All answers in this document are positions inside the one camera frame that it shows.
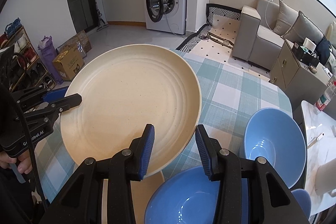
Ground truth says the black cable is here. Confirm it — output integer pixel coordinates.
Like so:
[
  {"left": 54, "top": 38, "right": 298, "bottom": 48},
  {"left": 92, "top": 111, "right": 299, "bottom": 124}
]
[{"left": 15, "top": 100, "right": 49, "bottom": 210}]

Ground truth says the marble coffee table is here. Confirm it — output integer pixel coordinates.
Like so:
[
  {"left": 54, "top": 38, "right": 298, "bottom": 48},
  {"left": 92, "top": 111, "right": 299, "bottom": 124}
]
[{"left": 301, "top": 101, "right": 335, "bottom": 215}]

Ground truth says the purple bag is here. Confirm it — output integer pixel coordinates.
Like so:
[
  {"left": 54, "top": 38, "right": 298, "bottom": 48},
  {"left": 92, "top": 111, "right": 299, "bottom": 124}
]
[{"left": 38, "top": 36, "right": 63, "bottom": 85}]

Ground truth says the cream plate under gripper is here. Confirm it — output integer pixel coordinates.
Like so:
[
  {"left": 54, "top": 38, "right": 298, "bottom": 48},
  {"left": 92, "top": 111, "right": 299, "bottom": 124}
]
[{"left": 101, "top": 171, "right": 165, "bottom": 224}]

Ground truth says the grey cushion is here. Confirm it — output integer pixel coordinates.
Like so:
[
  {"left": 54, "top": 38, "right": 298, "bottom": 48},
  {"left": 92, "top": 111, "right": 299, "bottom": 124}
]
[{"left": 273, "top": 0, "right": 298, "bottom": 36}]

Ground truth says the blue bowl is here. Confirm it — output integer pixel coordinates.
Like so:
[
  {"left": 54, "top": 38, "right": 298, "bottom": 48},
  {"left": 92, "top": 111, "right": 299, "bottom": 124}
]
[
  {"left": 239, "top": 107, "right": 307, "bottom": 188},
  {"left": 144, "top": 165, "right": 250, "bottom": 224}
]

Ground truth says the large cream plate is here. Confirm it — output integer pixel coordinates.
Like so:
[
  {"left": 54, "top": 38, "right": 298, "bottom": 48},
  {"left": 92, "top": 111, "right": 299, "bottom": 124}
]
[{"left": 60, "top": 44, "right": 202, "bottom": 176}]

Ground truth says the wooden shoe rack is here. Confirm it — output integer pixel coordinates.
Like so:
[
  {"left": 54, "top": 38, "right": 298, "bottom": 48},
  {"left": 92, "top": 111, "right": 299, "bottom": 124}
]
[{"left": 1, "top": 18, "right": 56, "bottom": 92}]

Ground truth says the white electric kettle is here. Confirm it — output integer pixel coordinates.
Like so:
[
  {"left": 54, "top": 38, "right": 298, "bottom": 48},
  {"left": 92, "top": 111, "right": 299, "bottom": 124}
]
[{"left": 315, "top": 159, "right": 336, "bottom": 197}]

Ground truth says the plastic water bottle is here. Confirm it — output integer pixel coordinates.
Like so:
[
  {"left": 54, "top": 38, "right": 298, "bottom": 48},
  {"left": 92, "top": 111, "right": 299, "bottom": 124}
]
[{"left": 315, "top": 81, "right": 336, "bottom": 111}]

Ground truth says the small knife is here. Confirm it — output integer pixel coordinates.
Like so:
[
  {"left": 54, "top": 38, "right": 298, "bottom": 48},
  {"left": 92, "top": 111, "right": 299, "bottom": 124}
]
[{"left": 307, "top": 133, "right": 324, "bottom": 148}]

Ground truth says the grey side cabinet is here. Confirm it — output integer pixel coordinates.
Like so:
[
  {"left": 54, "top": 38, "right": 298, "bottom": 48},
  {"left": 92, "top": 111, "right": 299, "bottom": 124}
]
[{"left": 270, "top": 40, "right": 330, "bottom": 110}]

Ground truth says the black white patterned rug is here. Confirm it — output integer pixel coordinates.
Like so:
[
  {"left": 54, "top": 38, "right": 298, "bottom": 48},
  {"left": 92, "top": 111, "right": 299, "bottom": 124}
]
[{"left": 177, "top": 3, "right": 269, "bottom": 81}]

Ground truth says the yellow cardboard box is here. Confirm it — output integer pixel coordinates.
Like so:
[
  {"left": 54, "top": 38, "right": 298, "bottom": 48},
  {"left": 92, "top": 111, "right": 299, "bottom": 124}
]
[{"left": 52, "top": 46, "right": 84, "bottom": 81}]

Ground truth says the black box on cabinet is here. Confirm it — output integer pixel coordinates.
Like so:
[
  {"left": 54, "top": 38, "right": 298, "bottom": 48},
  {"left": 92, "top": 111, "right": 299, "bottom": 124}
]
[{"left": 291, "top": 43, "right": 319, "bottom": 67}]

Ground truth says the kitchen counter cabinet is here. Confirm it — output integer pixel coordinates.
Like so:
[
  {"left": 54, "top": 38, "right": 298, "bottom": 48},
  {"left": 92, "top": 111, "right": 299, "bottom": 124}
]
[{"left": 102, "top": 0, "right": 146, "bottom": 27}]

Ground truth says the teal checkered tablecloth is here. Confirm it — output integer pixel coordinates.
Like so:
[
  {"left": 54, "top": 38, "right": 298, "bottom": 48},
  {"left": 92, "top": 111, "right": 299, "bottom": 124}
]
[{"left": 35, "top": 51, "right": 292, "bottom": 201}]

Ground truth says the grey sofa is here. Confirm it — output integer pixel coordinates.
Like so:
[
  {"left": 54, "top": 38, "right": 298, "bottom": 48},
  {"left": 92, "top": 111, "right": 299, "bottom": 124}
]
[{"left": 232, "top": 0, "right": 336, "bottom": 71}]

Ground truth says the person's left hand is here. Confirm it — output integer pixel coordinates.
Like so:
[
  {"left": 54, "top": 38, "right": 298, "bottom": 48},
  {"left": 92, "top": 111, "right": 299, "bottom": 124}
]
[{"left": 0, "top": 151, "right": 33, "bottom": 174}]

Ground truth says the white washing machine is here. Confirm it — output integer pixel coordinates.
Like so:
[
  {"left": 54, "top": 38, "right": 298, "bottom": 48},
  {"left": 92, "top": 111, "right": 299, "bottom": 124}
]
[{"left": 144, "top": 0, "right": 187, "bottom": 35}]

